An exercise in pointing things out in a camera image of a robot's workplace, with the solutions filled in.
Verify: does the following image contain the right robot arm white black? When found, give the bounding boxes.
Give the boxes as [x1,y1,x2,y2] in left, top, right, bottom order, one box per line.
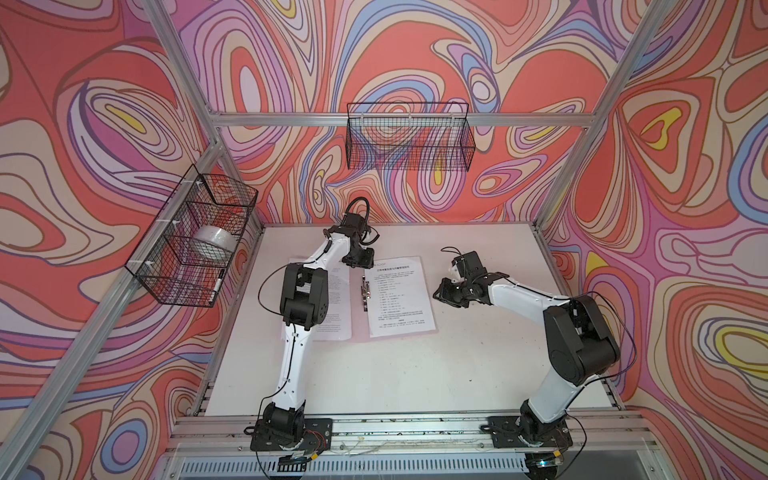
[433,251,621,447]

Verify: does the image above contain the black wire basket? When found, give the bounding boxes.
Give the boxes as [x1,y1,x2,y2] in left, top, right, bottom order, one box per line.
[125,166,258,308]
[345,100,476,172]

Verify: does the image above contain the metal folder clip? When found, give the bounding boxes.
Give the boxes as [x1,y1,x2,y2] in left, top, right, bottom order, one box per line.
[360,276,371,312]

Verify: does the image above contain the black wire basket back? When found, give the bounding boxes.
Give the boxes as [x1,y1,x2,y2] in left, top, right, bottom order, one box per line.
[345,100,476,172]

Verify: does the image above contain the black wire basket left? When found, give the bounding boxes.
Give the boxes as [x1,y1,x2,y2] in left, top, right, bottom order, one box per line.
[125,166,258,308]

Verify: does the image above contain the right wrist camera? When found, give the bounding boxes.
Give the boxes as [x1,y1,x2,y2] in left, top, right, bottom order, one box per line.
[450,262,468,283]

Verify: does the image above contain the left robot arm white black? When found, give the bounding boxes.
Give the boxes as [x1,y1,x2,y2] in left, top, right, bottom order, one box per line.
[244,196,379,458]

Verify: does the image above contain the white tape roll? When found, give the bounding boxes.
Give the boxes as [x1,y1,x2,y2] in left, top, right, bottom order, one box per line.
[191,225,238,263]

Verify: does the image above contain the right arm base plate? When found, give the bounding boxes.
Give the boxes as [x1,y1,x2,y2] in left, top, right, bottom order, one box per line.
[480,416,573,451]

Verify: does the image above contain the aluminium frame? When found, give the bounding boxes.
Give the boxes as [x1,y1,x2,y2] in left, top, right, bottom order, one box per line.
[0,0,679,480]

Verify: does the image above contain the pink file folder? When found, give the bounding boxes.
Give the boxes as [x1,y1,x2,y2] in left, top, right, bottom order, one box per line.
[342,267,396,343]

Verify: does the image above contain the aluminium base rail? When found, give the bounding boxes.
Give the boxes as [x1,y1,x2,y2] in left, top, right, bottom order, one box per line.
[159,409,668,479]

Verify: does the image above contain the printed list sheet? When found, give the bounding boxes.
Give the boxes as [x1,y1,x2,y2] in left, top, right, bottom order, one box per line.
[365,256,437,339]

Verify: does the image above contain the printed english text sheet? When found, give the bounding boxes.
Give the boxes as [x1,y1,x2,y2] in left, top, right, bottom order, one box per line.
[312,263,352,342]

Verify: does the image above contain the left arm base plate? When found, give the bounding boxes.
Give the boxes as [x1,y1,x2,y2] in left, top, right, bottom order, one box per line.
[243,417,333,454]

